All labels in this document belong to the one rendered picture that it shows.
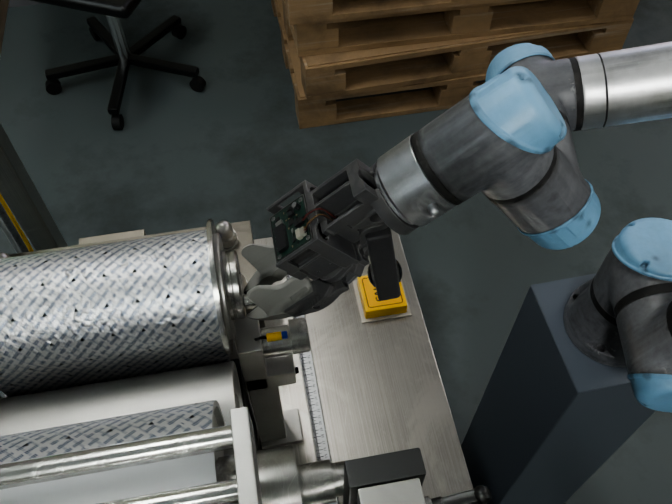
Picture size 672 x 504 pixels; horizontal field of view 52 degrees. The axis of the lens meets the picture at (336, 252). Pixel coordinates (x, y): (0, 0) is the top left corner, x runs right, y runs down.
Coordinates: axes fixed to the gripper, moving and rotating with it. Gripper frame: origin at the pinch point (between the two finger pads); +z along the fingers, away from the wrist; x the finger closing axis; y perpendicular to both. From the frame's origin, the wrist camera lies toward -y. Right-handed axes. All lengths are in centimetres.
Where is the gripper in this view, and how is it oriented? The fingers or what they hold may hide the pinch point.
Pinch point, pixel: (260, 300)
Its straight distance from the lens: 73.6
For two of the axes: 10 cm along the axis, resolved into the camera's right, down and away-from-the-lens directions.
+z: -7.5, 4.9, 4.5
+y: -6.3, -3.5, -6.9
